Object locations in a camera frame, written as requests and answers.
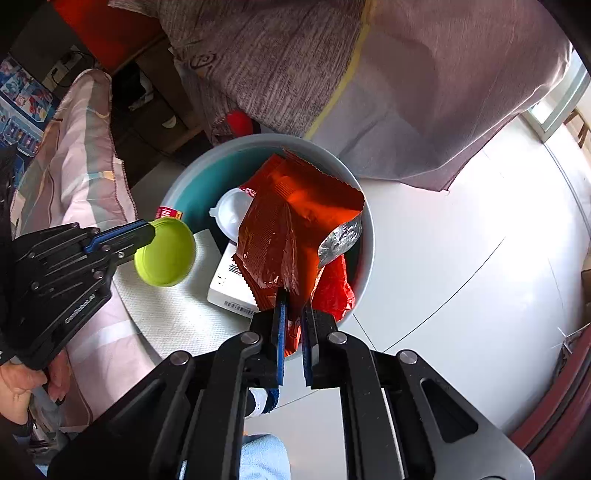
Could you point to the red plastic object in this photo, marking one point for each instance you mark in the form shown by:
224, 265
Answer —
238, 122

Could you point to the dark red door frame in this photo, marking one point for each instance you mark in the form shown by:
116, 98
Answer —
549, 406

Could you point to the brown cardboard box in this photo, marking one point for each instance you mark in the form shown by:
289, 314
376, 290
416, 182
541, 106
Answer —
154, 62

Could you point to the wooden stool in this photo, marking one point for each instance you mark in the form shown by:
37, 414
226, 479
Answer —
581, 124

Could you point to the person's leg in jeans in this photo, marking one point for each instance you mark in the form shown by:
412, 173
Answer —
263, 457

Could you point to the blue toy box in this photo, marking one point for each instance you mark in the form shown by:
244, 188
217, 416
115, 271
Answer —
23, 106

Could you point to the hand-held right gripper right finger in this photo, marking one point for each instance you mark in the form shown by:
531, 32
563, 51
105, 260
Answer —
309, 341

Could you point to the red plastic bag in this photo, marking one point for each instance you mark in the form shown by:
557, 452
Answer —
334, 286

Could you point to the white plastic lid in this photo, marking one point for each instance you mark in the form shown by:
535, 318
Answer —
228, 214

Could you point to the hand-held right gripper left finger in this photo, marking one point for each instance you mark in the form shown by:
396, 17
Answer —
279, 341

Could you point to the person's left hand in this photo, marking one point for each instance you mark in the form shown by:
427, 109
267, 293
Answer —
18, 390

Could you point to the green white tissue box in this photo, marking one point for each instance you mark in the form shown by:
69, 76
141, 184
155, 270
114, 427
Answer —
226, 281

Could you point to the white paper towel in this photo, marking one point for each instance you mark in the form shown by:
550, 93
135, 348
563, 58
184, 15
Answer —
175, 304

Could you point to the teal trash bin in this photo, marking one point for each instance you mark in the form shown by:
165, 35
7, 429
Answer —
198, 184

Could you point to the grey cloth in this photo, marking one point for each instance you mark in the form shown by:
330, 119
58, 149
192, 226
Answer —
277, 60

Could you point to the orange snack packet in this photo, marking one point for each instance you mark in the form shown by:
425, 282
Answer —
286, 217

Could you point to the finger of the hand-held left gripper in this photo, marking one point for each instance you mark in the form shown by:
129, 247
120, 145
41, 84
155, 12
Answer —
122, 236
120, 257

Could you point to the pink checkered cloth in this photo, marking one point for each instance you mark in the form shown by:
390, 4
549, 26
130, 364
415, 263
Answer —
78, 175

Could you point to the yellow-green plastic lid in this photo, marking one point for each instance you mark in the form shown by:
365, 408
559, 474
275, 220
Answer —
168, 251

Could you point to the white power strip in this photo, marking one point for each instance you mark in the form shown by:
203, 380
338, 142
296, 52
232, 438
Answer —
69, 60

